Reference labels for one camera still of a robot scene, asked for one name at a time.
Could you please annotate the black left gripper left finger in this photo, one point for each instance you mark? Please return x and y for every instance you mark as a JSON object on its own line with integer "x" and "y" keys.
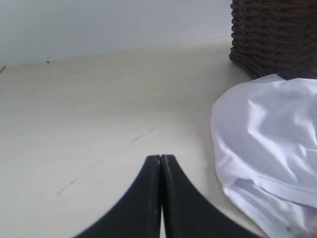
{"x": 138, "y": 212}

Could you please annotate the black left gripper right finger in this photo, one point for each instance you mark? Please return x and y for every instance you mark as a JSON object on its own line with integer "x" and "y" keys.
{"x": 187, "y": 214}

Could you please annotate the white t-shirt red lettering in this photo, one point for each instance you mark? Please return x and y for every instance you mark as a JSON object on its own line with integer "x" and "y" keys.
{"x": 264, "y": 135}

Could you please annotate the dark red wicker basket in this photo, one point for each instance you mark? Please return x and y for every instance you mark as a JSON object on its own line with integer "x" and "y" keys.
{"x": 275, "y": 37}

